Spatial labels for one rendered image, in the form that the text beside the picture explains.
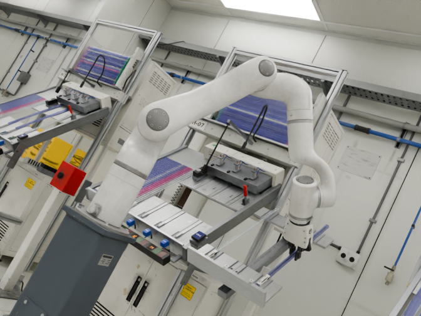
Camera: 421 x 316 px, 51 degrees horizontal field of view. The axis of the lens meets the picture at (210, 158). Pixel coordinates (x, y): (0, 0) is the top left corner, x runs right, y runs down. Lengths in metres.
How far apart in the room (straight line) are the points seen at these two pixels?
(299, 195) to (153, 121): 0.55
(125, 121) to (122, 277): 1.33
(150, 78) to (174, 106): 2.00
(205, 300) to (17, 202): 1.58
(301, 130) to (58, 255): 0.88
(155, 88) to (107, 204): 2.13
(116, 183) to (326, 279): 2.50
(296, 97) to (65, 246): 0.89
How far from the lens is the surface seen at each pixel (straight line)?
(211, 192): 2.21
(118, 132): 3.30
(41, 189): 3.09
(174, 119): 1.38
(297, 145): 1.53
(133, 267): 2.37
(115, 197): 1.40
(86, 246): 1.38
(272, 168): 2.29
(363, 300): 3.55
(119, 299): 2.39
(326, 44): 4.46
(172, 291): 1.84
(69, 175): 2.60
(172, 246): 1.88
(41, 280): 1.46
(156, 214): 2.05
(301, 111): 1.54
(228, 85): 1.47
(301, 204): 1.53
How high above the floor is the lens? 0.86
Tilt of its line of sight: 7 degrees up
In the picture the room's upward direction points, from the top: 28 degrees clockwise
